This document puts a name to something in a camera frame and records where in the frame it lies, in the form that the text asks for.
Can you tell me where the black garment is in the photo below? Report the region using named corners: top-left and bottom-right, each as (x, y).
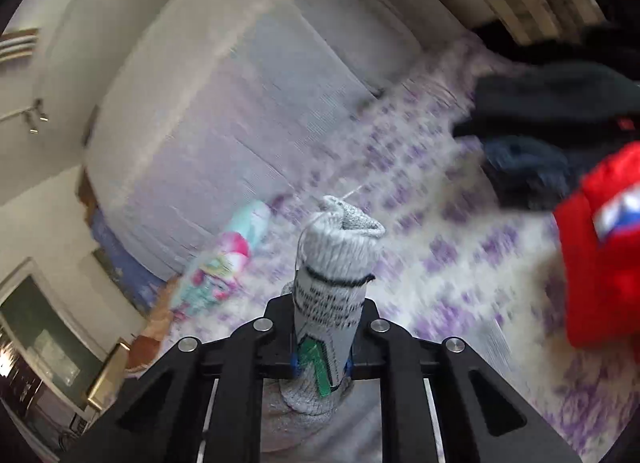
top-left (452, 60), bottom-right (640, 144)

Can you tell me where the ceiling spotlight fixture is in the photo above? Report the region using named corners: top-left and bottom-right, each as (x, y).
top-left (0, 98), bottom-right (51, 135)

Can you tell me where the colourful printed pillow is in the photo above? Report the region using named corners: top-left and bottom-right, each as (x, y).
top-left (170, 200), bottom-right (273, 324)

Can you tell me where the red garment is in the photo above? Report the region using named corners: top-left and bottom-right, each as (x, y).
top-left (552, 140), bottom-right (640, 350)

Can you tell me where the dark cloth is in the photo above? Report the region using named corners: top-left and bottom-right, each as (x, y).
top-left (470, 0), bottom-right (640, 66)

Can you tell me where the white framed glass door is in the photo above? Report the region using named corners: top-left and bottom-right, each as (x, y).
top-left (0, 258), bottom-right (132, 444)

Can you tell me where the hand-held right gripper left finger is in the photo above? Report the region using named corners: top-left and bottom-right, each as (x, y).
top-left (62, 295), bottom-right (301, 463)

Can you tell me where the lavender lace-covered cushion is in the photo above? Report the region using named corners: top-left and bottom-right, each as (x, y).
top-left (82, 0), bottom-right (426, 289)

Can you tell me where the purple floral bedsheet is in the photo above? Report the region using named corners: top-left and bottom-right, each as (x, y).
top-left (167, 38), bottom-right (640, 461)

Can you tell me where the grey knit sweater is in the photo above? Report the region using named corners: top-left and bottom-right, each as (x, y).
top-left (260, 196), bottom-right (388, 455)

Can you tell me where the blue printed cloth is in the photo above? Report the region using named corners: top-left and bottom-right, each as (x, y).
top-left (87, 206), bottom-right (168, 301)

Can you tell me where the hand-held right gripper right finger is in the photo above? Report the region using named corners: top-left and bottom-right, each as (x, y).
top-left (349, 298), bottom-right (585, 463)

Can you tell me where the striped ceiling vent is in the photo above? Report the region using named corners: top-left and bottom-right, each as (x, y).
top-left (0, 28), bottom-right (41, 75)

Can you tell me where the dark blue garment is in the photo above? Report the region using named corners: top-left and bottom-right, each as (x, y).
top-left (482, 136), bottom-right (587, 212)

